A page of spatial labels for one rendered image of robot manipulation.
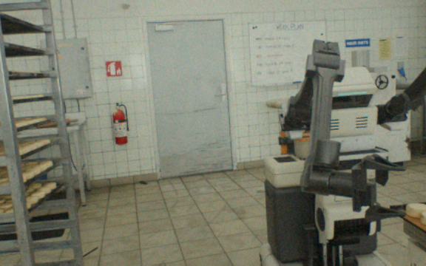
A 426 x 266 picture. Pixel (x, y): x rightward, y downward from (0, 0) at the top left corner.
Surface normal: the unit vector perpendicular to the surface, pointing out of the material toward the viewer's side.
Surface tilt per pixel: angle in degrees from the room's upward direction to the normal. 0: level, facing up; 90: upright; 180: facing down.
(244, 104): 90
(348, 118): 98
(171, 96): 90
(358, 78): 43
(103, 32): 90
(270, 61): 90
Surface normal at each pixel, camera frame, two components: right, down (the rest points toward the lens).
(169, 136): 0.22, 0.11
